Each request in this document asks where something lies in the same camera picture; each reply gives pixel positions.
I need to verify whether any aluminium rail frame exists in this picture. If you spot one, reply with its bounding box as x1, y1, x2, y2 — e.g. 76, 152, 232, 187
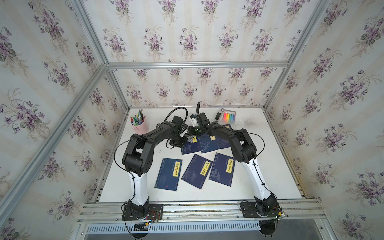
71, 199, 331, 240

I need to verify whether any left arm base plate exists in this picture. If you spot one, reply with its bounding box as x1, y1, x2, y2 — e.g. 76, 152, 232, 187
122, 203, 164, 221

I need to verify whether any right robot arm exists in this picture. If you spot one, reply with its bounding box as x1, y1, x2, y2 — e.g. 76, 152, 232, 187
187, 123, 278, 216

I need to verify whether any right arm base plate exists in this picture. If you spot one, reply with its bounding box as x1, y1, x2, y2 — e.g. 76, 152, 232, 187
240, 201, 283, 220

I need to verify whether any blue book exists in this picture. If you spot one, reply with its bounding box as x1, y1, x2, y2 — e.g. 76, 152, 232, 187
217, 124, 232, 149
155, 158, 183, 191
209, 153, 236, 187
182, 154, 213, 190
199, 135, 221, 154
181, 136, 201, 155

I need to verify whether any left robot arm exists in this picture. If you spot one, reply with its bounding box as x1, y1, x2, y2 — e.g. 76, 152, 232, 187
122, 119, 188, 210

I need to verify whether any grey black stapler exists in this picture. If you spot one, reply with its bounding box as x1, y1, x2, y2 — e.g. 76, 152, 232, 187
215, 108, 224, 122

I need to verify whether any pink pen cup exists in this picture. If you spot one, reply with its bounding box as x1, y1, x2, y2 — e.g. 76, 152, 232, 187
130, 109, 149, 135

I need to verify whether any clear box of highlighters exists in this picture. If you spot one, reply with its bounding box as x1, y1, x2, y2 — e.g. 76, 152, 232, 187
221, 110, 236, 124

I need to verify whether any grey striped cleaning cloth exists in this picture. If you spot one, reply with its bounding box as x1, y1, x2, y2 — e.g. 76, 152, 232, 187
190, 114, 199, 128

